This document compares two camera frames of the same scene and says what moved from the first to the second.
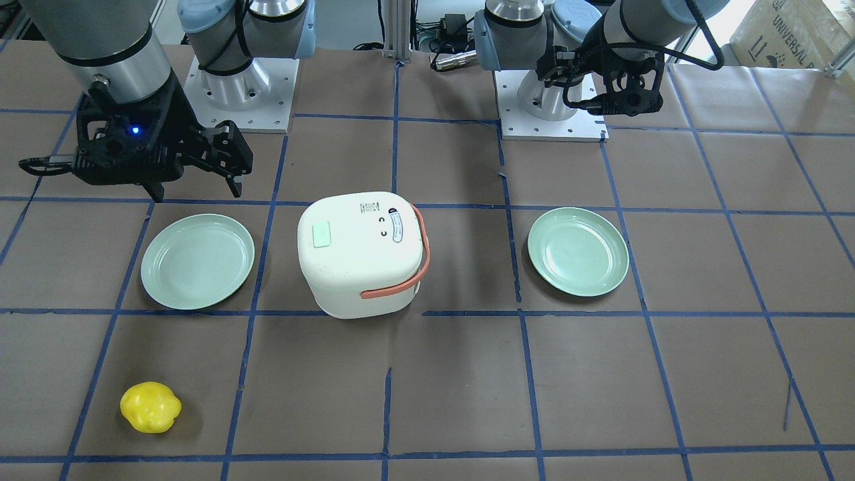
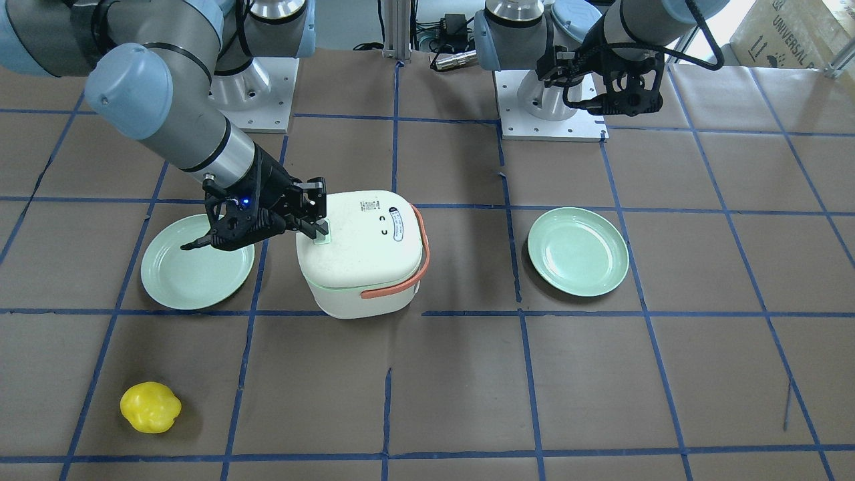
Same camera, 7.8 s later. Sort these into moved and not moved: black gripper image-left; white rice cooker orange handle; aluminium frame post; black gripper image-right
Moved: black gripper image-left
Not moved: black gripper image-right; aluminium frame post; white rice cooker orange handle
